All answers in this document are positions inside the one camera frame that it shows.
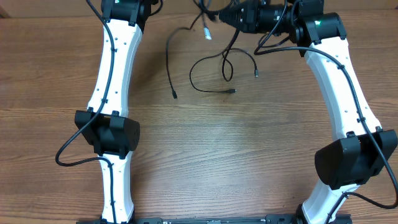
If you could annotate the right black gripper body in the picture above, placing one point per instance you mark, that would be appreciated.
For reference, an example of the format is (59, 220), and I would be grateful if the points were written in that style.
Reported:
(255, 19)

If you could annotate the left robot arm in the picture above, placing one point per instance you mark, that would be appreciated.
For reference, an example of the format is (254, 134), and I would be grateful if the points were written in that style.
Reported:
(105, 124)

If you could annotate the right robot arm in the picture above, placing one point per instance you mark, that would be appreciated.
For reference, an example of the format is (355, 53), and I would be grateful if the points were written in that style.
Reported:
(360, 148)

